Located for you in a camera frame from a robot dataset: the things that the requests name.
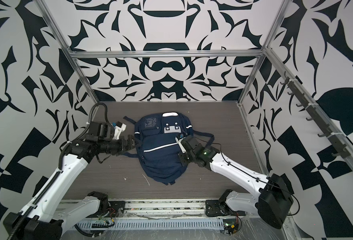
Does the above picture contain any navy blue student backpack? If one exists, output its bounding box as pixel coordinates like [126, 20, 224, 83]
[123, 112, 214, 185]

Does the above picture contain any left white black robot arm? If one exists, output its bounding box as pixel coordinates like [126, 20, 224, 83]
[3, 121, 141, 240]

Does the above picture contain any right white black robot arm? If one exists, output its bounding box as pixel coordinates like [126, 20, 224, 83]
[175, 134, 294, 229]

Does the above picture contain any green circuit board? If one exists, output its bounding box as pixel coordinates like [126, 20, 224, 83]
[223, 218, 242, 236]

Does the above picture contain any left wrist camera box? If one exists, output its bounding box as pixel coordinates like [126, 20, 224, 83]
[112, 122, 126, 140]

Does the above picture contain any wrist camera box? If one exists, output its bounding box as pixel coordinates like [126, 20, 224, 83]
[112, 122, 126, 140]
[175, 134, 186, 154]

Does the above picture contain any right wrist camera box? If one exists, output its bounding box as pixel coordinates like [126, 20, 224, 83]
[175, 134, 186, 154]

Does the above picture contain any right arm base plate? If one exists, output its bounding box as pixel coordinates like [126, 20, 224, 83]
[205, 200, 246, 218]

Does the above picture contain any aluminium front rail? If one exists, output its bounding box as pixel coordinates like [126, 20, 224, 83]
[109, 199, 208, 220]

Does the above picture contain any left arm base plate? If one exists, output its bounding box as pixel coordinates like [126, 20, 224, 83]
[104, 201, 126, 218]

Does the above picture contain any black corrugated cable hose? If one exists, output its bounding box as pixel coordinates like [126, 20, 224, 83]
[7, 102, 117, 240]

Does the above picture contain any white slotted cable duct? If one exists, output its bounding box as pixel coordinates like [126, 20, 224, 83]
[77, 219, 225, 231]

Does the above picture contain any wall hook rack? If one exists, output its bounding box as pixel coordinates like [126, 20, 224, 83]
[281, 71, 351, 159]

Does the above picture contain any aluminium cage frame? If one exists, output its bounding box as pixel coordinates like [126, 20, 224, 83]
[35, 1, 353, 171]

